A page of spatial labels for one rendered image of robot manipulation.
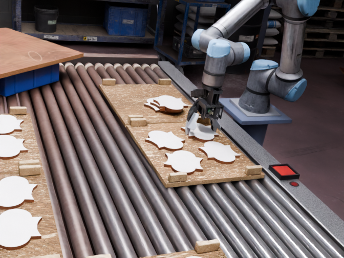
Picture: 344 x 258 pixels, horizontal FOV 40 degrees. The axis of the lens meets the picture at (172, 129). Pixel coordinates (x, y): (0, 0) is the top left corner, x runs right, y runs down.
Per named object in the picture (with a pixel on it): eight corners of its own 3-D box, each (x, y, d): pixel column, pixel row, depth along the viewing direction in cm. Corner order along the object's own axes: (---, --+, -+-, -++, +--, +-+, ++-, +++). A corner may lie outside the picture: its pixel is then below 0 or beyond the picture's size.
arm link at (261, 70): (255, 80, 228) (262, 54, 222) (278, 91, 221) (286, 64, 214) (241, 85, 220) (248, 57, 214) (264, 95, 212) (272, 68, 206)
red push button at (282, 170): (285, 168, 164) (286, 165, 163) (295, 177, 159) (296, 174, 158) (271, 170, 162) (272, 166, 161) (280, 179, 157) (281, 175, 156)
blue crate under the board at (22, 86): (12, 63, 222) (12, 42, 218) (61, 81, 209) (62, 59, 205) (-47, 76, 197) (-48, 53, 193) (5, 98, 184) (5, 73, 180)
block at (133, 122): (144, 124, 177) (145, 117, 175) (146, 126, 175) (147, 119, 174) (129, 124, 174) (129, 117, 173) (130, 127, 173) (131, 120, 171)
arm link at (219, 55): (237, 43, 159) (222, 46, 153) (231, 73, 164) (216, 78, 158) (219, 37, 164) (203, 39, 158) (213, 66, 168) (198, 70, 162)
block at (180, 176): (185, 178, 144) (186, 170, 143) (187, 181, 143) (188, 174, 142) (167, 179, 142) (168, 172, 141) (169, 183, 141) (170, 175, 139)
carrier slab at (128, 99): (171, 86, 223) (171, 83, 222) (208, 124, 189) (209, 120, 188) (98, 87, 209) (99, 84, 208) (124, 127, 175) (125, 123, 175)
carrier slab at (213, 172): (209, 125, 188) (210, 121, 187) (263, 178, 154) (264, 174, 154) (125, 128, 174) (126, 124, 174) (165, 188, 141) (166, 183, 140)
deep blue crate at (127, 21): (138, 29, 649) (141, 1, 633) (145, 37, 614) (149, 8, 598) (102, 27, 633) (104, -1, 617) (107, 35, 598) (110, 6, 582)
